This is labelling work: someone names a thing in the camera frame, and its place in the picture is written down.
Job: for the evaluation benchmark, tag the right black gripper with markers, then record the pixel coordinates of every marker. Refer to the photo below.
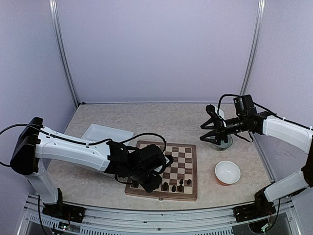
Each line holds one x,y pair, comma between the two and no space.
219,132

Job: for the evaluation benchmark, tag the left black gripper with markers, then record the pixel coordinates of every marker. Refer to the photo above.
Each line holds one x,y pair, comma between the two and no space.
150,187

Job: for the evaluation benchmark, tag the dark chess knight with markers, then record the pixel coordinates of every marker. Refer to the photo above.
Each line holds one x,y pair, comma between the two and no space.
165,186

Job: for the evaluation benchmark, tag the wooden chess board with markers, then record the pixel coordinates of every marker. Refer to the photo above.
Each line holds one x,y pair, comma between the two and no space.
184,167

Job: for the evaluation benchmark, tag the dark chess queen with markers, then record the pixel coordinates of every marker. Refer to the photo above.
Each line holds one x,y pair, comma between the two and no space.
180,188

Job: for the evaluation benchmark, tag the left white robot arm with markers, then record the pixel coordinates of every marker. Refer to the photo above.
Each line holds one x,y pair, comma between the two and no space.
101,149

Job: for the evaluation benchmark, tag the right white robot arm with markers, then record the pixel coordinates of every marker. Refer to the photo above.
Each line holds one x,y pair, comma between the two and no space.
287,145

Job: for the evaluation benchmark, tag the clear glass bowl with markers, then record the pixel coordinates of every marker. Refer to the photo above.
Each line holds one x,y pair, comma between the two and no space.
224,145

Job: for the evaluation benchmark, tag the white orange ceramic bowl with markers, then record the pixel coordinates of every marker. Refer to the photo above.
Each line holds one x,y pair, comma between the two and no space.
227,173

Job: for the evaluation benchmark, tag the white divided plastic tray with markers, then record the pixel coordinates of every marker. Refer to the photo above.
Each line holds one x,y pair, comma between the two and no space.
98,132

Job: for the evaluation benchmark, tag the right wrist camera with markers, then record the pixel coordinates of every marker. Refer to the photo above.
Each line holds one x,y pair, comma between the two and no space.
215,112

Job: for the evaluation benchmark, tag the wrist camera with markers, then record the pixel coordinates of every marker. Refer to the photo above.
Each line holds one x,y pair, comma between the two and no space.
169,160
215,112

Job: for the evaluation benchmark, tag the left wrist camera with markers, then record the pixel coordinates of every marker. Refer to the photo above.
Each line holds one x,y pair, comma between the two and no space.
169,160

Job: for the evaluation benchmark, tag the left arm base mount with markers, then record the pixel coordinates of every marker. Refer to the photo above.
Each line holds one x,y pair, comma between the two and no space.
66,212

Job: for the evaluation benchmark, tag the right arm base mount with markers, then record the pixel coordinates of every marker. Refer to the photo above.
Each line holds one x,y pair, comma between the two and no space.
252,211

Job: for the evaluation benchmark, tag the front aluminium rail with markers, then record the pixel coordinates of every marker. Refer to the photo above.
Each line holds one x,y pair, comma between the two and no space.
109,221

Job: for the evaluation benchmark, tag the right aluminium frame post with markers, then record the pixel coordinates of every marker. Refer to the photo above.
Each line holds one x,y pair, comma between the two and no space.
254,45

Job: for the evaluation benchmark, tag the aluminium frame post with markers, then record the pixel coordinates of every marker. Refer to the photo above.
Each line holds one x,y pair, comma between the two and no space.
254,45
59,39

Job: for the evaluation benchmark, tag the left aluminium frame post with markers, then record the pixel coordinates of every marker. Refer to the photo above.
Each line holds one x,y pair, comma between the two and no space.
59,39

